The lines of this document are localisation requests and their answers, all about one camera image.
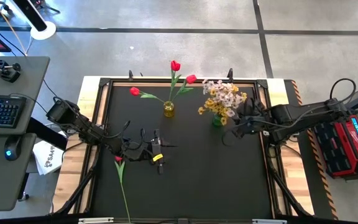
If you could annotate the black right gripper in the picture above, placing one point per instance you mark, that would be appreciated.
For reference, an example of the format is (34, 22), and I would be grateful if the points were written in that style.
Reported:
(258, 121)

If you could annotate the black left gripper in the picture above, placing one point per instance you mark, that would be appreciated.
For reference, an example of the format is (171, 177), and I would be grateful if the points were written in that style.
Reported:
(141, 151)

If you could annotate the white artificial flower bunch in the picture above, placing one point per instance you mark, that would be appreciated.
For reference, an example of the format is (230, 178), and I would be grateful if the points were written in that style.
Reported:
(228, 99)
(211, 84)

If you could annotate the green glass vase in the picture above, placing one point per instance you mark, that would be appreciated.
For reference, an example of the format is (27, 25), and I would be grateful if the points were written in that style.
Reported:
(217, 121)

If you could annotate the yellow artificial flower bunch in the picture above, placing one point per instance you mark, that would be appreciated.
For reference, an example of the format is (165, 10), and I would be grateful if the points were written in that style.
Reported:
(211, 104)
(235, 89)

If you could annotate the red artificial tulip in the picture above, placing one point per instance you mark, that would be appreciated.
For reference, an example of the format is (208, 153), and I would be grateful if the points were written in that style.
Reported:
(121, 171)
(134, 91)
(191, 79)
(175, 65)

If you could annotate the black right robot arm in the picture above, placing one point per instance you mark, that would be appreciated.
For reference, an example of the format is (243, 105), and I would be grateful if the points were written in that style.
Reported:
(306, 119)

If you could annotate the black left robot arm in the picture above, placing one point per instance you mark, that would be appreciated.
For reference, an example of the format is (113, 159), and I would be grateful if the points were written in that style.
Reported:
(85, 129)

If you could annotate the yellow glass vase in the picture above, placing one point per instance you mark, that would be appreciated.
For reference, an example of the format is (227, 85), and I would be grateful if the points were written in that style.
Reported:
(168, 110)

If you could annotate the yellow tape tag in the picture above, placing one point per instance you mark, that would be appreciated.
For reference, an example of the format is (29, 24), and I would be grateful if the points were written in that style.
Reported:
(158, 157)

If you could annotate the black table mat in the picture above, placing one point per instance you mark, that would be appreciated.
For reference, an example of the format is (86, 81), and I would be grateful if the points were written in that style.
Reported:
(197, 186)

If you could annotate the black hazard striped floor strip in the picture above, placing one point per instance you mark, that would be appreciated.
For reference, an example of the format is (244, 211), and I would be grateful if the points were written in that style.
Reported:
(319, 193)

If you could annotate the red black toolbox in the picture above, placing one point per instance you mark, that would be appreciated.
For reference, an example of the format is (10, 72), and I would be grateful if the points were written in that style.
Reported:
(350, 149)

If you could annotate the white printed paper bag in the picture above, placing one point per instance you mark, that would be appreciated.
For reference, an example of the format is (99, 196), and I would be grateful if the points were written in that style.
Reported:
(50, 160)

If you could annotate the black desk support bar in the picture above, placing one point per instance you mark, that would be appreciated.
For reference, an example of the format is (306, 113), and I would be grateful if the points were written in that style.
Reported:
(47, 133)

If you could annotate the black computer mouse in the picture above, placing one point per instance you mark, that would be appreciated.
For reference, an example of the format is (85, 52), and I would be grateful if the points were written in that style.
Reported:
(12, 149)

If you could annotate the black tripod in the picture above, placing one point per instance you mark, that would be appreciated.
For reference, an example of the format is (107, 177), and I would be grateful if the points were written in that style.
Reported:
(38, 3)

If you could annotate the black frame clamp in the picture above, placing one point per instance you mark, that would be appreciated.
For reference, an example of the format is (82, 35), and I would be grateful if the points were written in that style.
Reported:
(130, 75)
(230, 74)

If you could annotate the black metal table frame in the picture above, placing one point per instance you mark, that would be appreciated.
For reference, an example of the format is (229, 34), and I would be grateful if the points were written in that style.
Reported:
(182, 80)

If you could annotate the silver metal bracket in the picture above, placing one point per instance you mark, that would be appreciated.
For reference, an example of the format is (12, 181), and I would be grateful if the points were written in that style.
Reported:
(269, 221)
(95, 220)

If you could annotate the black camera clamp mount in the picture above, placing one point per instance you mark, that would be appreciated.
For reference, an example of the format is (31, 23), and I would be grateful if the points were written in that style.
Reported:
(11, 76)

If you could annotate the black post with white base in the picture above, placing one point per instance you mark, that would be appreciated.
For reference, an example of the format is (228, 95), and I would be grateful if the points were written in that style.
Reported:
(32, 15)

